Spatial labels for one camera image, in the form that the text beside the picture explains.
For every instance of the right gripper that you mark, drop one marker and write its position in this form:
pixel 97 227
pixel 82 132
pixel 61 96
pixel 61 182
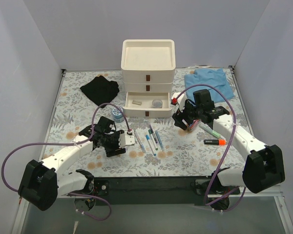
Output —
pixel 183 119

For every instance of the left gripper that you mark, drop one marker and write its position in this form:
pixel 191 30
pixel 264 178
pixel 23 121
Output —
pixel 115 145

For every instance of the beige eraser block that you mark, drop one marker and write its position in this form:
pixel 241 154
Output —
pixel 136 102

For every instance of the cream three-drawer organizer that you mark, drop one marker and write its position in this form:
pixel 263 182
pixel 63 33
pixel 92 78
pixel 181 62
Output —
pixel 148 69

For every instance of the pink-capped tube of pencils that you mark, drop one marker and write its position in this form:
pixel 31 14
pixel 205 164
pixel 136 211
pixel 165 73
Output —
pixel 191 127

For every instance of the clear jar of pins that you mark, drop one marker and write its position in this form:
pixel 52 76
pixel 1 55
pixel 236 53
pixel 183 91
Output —
pixel 157 103

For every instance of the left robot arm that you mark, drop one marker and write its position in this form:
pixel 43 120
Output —
pixel 44 181

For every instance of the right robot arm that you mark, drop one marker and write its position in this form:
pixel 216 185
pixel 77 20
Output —
pixel 264 166

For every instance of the light blue pen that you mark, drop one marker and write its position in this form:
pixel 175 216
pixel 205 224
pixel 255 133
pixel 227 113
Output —
pixel 159 140

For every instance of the green highlighter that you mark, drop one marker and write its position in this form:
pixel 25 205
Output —
pixel 209 130

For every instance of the purple clear pen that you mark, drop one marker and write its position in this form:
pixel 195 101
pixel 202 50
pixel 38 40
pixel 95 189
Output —
pixel 153 133

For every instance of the black orange highlighter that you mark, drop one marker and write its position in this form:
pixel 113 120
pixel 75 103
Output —
pixel 214 142

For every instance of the blue round tin jar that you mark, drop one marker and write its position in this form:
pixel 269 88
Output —
pixel 117 114

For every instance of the floral patterned table mat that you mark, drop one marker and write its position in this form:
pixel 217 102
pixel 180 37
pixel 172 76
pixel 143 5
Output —
pixel 184 153

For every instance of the white marker blue cap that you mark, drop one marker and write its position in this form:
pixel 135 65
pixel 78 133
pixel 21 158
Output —
pixel 150 145

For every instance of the blue folded cloth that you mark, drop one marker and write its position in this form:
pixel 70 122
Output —
pixel 215 78

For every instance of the black folded cloth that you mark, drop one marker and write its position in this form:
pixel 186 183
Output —
pixel 100 90

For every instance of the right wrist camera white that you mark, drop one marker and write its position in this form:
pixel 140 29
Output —
pixel 178 99

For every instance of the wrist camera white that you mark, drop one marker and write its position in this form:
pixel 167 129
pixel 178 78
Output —
pixel 178 99
pixel 126 140

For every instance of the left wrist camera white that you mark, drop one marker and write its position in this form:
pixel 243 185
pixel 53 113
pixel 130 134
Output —
pixel 126 140

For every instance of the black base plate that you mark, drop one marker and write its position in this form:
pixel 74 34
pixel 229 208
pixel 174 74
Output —
pixel 150 190

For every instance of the aluminium rail frame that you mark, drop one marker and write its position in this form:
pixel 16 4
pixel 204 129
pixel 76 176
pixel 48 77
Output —
pixel 32 221

